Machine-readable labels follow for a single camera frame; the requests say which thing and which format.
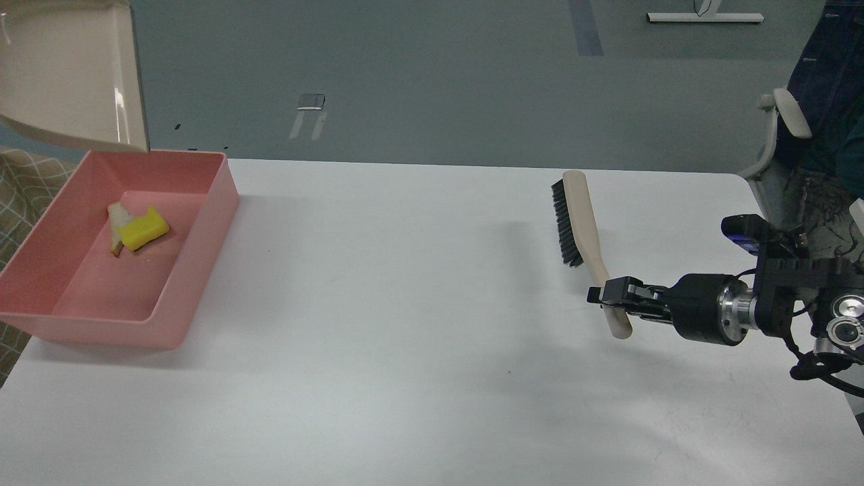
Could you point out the white desk leg base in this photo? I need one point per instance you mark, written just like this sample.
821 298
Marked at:
708 12

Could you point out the white bread slice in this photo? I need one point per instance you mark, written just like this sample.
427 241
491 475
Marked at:
119 217

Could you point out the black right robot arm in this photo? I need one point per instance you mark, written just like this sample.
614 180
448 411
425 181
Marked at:
813 305

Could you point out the silver floor socket plate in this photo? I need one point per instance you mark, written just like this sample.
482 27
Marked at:
311 102

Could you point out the beige plastic dustpan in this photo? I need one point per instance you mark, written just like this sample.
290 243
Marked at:
70 75

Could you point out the beige checkered cloth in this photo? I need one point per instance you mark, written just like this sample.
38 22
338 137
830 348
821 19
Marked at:
29 183

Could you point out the beige hand brush black bristles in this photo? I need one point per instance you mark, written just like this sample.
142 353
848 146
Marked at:
578 237

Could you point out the white office chair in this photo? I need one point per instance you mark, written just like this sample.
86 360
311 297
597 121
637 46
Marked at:
779 135

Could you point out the pink plastic bin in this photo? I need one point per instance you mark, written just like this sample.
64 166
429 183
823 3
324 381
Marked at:
64 285

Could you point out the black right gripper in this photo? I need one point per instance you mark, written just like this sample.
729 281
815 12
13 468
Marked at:
711 308

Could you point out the person in dark clothes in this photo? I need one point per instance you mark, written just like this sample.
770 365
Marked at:
828 74

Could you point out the yellow sponge piece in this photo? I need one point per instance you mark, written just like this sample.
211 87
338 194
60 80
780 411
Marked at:
144 229

